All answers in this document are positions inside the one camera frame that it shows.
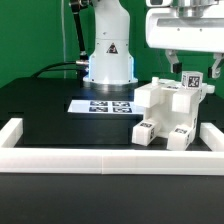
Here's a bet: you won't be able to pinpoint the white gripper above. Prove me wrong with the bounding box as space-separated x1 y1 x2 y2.
145 5 224 79

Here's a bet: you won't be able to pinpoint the white chair back frame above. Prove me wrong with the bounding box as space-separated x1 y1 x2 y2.
134 77 215 114

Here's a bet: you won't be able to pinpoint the white chair seat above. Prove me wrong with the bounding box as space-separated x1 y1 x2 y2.
143 89 199 138

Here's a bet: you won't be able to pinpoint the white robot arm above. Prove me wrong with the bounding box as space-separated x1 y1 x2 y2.
84 0 224 87

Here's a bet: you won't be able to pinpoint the white U-shaped fence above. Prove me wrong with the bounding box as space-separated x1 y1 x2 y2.
0 118 224 176

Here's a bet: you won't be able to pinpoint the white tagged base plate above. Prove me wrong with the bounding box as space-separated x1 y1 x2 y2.
68 100 143 115

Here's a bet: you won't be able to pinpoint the black cables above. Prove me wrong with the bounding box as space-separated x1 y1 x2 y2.
31 61 84 79

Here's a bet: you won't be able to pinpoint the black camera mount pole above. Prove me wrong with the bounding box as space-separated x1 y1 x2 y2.
69 0 88 60

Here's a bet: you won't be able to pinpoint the white hanging cable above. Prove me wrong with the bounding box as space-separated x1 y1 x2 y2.
60 0 67 80

